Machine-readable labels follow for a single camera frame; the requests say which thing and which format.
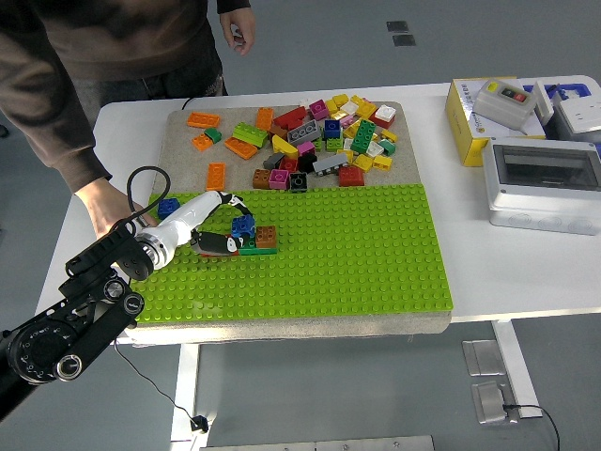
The black and blue plug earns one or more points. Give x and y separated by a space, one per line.
199 423

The silver floor plate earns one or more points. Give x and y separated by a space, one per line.
483 357
490 401

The pale pink brick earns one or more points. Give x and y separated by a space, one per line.
348 119

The grey brick with holes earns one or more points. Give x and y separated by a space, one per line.
304 132

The person's right hand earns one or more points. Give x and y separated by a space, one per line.
105 206

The red square brick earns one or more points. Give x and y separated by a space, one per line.
288 165
350 176

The red brick with white top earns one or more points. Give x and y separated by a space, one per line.
384 113

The green flat long brick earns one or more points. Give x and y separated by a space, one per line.
251 243

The white wall socket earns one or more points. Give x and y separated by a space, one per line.
582 117

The orange flat long brick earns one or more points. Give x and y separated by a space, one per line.
203 120
216 176
241 148
265 117

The yellow cardboard box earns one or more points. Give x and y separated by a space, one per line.
462 122

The grey push-button switch box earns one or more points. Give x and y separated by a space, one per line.
493 108

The long grey metal plate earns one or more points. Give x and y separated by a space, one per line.
319 444

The grey long narrow brick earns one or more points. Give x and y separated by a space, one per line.
331 164

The white switch panel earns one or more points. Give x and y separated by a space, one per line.
544 103

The white table leg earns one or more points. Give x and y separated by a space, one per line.
514 366
185 390

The dark floor cover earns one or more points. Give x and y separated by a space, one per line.
398 26
404 40

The magenta square brick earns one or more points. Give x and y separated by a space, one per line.
305 148
279 179
318 109

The dark grey small brick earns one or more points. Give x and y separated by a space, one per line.
273 161

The black office chair base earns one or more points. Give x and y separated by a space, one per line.
4 131

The brown square brick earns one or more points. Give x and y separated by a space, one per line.
261 179
266 236

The grey-brown mat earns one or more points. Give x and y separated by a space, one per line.
188 160

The small orange brick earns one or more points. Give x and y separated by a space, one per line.
202 142

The lime green long brick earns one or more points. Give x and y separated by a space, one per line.
251 133

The black square brick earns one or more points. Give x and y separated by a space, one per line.
298 182

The person's right forearm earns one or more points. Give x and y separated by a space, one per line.
47 122

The white enclosure with clear lid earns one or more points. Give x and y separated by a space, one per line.
530 206

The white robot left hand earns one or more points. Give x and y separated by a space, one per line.
192 213

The blue square brick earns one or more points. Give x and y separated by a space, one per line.
332 128
168 209
241 225

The person's left hand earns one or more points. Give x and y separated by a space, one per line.
244 26

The lime green studded baseplate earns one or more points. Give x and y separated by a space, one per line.
328 258

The small yellow brick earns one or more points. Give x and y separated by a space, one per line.
347 155
332 107

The person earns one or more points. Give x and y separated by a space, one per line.
141 42

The red flat long brick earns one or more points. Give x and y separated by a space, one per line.
209 254

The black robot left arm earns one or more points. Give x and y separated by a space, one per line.
42 350

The small green brick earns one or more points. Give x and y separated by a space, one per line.
388 147
214 136

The yellow curved brick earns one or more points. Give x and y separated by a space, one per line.
284 145

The dark green long brick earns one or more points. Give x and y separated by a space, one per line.
364 136

